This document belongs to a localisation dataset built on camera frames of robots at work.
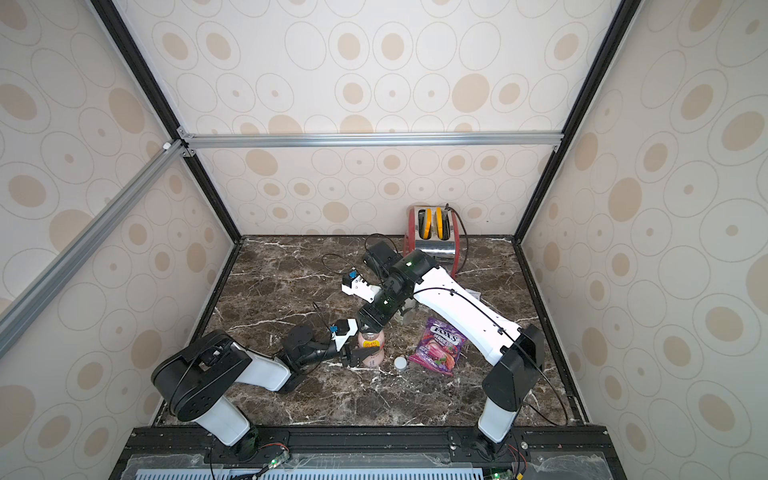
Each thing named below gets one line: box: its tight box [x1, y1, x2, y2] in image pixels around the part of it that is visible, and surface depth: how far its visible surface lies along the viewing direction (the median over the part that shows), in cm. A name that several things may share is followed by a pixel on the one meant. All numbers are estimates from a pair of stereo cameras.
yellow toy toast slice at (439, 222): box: [436, 207, 443, 240], surface depth 99 cm
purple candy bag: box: [408, 317, 467, 376], surface depth 89 cm
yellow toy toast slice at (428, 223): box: [423, 208, 433, 240], surface depth 99 cm
